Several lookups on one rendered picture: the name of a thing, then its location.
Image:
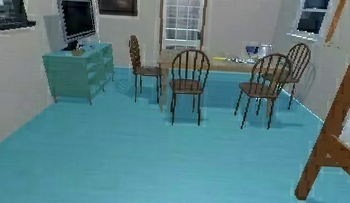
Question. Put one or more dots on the brown spindle back chair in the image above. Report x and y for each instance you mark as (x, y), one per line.
(140, 69)
(188, 85)
(263, 89)
(297, 64)

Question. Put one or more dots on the brown wooden shelf frame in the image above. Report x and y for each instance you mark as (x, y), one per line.
(344, 108)

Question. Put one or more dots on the white paned window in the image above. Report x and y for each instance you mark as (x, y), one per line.
(182, 18)

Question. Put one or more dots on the brown wooden slat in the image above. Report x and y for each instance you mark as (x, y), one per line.
(336, 19)

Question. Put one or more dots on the light wooden table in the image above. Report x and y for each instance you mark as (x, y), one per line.
(231, 65)

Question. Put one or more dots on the silver pot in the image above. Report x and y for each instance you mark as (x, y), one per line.
(265, 50)

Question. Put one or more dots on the small brown dish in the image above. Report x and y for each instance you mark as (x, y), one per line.
(77, 52)

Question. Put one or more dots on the white sash window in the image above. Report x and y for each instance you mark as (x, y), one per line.
(311, 17)

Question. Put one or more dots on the yellow flat utensil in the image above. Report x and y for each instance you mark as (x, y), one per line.
(220, 58)

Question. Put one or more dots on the teal shelf cabinet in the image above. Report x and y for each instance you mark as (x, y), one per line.
(71, 73)

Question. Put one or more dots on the silver television set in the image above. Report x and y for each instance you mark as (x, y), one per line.
(77, 19)

